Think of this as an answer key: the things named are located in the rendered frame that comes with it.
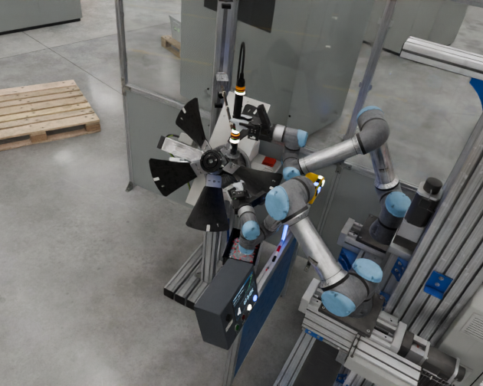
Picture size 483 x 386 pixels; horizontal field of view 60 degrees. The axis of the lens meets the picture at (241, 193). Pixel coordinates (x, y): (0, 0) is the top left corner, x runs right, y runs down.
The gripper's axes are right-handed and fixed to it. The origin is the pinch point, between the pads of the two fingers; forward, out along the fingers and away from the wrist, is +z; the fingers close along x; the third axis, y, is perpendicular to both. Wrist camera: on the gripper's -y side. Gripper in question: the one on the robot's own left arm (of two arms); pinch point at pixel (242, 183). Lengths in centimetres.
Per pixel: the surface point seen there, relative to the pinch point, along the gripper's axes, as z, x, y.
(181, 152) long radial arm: 37.7, 4.2, 28.1
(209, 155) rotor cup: 15.2, -7.7, 14.1
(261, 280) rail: -34.5, 33.8, -2.9
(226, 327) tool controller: -78, -2, 20
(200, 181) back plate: 31.5, 21.5, 19.1
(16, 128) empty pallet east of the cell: 223, 84, 182
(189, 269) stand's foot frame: 41, 108, 32
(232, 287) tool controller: -68, -9, 16
